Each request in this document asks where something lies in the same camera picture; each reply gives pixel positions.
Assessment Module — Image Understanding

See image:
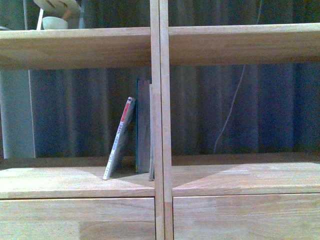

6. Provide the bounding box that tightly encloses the white illustrated paperback book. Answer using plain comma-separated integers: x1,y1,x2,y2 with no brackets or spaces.
102,97,136,180

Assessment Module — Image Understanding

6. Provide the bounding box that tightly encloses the thin grey book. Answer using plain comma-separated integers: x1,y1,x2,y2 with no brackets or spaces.
148,84,155,182

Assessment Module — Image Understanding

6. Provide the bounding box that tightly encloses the thick teal-covered book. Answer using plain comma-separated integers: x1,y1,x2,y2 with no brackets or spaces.
135,78,151,174

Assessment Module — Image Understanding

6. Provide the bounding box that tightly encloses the dark blue curtain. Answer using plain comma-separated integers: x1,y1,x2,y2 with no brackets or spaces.
30,0,320,157

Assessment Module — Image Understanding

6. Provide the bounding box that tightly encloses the light wooden bookshelf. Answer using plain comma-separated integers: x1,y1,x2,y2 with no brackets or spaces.
0,0,320,240

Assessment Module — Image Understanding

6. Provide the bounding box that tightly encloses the white round lamp base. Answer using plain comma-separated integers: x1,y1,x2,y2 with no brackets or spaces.
42,16,69,30

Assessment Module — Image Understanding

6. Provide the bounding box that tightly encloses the thin white cable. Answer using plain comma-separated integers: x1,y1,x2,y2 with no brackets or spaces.
213,0,263,154

